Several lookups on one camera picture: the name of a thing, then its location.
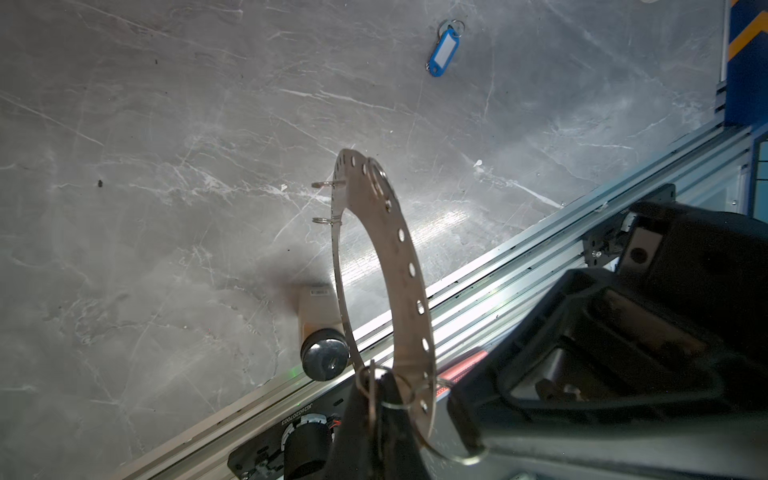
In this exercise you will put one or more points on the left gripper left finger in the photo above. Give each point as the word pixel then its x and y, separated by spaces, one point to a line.
pixel 354 454

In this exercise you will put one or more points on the aluminium front rail frame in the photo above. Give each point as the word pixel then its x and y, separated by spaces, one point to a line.
pixel 482 301

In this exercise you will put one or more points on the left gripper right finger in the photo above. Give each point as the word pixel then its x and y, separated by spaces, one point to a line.
pixel 399 454

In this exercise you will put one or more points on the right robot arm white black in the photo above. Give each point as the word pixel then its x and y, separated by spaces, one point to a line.
pixel 675 249

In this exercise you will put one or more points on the blue key tag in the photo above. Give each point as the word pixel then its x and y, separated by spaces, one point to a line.
pixel 449 35

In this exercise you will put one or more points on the small jar black lid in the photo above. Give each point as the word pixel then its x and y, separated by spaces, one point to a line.
pixel 324 351

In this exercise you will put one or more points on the perforated metal ring disc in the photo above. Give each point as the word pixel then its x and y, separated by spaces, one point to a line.
pixel 359 186

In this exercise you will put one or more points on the pink white box cutter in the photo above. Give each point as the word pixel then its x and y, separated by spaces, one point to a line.
pixel 457 369

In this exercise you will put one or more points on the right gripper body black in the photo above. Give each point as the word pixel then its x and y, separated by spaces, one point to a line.
pixel 600 378

